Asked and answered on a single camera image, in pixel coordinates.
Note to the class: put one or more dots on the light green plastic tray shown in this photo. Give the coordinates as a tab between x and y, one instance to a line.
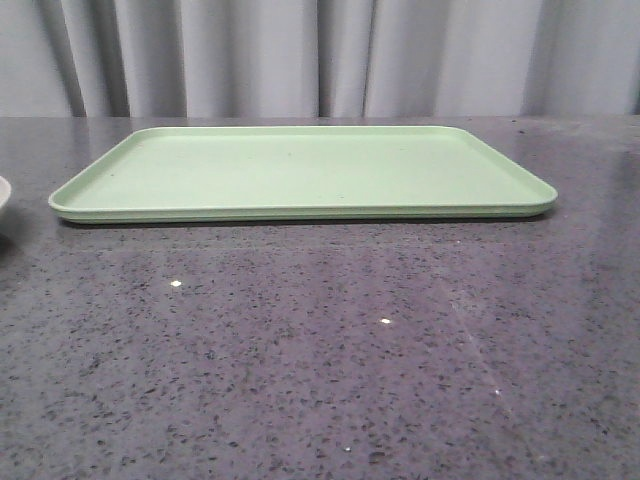
246	173

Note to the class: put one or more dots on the grey pleated curtain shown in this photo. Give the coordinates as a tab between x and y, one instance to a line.
384	59

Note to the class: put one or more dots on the beige round plastic plate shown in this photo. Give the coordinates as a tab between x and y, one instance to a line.
5	197

